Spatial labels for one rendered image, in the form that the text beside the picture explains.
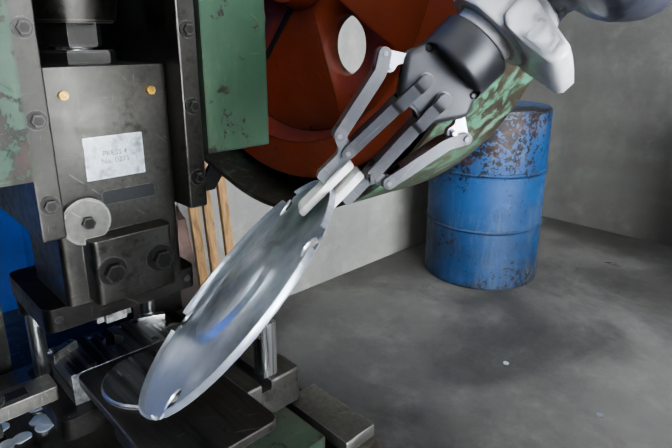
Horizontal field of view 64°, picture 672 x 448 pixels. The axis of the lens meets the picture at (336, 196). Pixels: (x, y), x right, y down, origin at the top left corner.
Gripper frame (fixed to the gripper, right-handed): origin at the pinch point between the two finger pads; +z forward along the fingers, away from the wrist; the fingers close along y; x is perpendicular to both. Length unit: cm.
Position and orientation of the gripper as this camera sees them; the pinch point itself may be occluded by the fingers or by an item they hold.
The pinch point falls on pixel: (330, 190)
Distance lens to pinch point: 53.9
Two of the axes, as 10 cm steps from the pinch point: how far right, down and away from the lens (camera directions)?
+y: -7.1, -6.6, -2.6
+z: -7.0, 7.0, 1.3
